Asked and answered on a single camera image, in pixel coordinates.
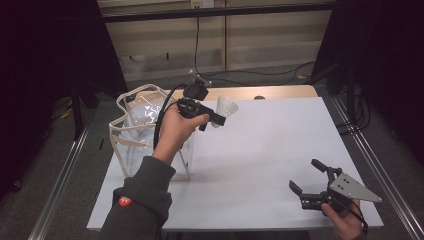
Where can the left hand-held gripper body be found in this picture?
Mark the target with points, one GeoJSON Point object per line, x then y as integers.
{"type": "Point", "coordinates": [195, 91]}

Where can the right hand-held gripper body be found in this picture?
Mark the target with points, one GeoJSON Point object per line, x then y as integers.
{"type": "Point", "coordinates": [351, 188]}

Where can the white shuttlecock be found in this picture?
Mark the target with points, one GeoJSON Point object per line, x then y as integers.
{"type": "Point", "coordinates": [226, 106]}

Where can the clear plastic bag beige trim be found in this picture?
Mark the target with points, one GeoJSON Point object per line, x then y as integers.
{"type": "Point", "coordinates": [136, 146]}

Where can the person's right hand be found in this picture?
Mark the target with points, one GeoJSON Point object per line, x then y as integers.
{"type": "Point", "coordinates": [346, 226]}

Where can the person's left hand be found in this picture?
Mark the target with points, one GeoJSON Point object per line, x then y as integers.
{"type": "Point", "coordinates": [173, 133]}

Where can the dark round table grommet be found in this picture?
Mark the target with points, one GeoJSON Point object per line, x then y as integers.
{"type": "Point", "coordinates": [259, 97]}

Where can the white table cover sheet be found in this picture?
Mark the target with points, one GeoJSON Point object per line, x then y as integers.
{"type": "Point", "coordinates": [253, 153]}

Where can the black horizontal metal bar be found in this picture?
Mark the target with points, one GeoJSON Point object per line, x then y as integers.
{"type": "Point", "coordinates": [216, 11]}

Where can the black metal stand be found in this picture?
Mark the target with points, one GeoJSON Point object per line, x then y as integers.
{"type": "Point", "coordinates": [77, 113]}

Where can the black curtain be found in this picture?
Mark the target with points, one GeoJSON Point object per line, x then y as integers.
{"type": "Point", "coordinates": [393, 50]}
{"type": "Point", "coordinates": [40, 66]}

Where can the metal floor rail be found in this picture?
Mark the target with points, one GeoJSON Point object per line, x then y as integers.
{"type": "Point", "coordinates": [376, 170]}
{"type": "Point", "coordinates": [59, 186]}

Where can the white wall socket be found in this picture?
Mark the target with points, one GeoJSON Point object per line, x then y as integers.
{"type": "Point", "coordinates": [201, 3]}

